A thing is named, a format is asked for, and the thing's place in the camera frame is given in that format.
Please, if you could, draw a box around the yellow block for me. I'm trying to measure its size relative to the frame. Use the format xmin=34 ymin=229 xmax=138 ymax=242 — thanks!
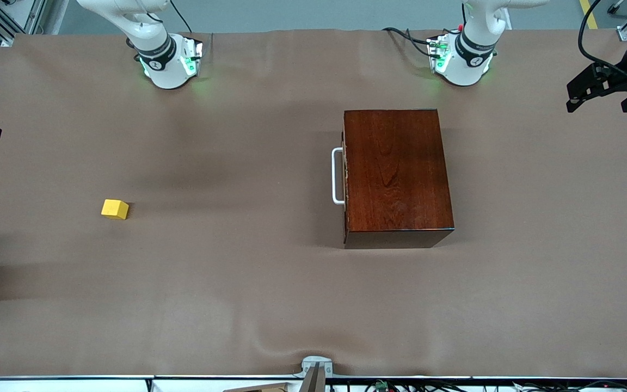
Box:
xmin=101 ymin=199 xmax=130 ymax=221

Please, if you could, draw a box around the light wood drawer white handle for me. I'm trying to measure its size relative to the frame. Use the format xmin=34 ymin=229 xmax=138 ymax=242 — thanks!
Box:
xmin=331 ymin=128 xmax=347 ymax=246

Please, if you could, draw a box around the dark brown wooden cabinet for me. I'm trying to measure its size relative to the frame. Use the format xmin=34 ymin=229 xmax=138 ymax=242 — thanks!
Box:
xmin=343 ymin=109 xmax=454 ymax=250

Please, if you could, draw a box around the brown table mat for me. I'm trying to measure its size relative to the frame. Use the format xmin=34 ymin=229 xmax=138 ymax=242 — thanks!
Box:
xmin=0 ymin=30 xmax=627 ymax=379

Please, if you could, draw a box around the grey mounting beam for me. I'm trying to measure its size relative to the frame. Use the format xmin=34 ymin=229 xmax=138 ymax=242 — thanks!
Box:
xmin=298 ymin=364 xmax=326 ymax=392

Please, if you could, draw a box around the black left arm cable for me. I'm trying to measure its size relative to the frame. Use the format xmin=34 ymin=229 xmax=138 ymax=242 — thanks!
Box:
xmin=579 ymin=0 xmax=627 ymax=69

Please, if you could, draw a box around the black base cable bundle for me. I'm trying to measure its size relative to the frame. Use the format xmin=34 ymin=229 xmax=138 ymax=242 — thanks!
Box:
xmin=383 ymin=26 xmax=437 ymax=58

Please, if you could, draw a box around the black thin base cable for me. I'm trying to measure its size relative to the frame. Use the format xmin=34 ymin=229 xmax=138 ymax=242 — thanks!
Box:
xmin=169 ymin=0 xmax=192 ymax=33

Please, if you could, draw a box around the white table edge rail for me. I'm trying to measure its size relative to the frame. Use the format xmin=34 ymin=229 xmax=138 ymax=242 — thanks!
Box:
xmin=0 ymin=375 xmax=627 ymax=392

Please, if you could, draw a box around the grey metal bracket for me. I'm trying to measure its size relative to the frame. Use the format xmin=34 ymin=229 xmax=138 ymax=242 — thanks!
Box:
xmin=300 ymin=356 xmax=333 ymax=379

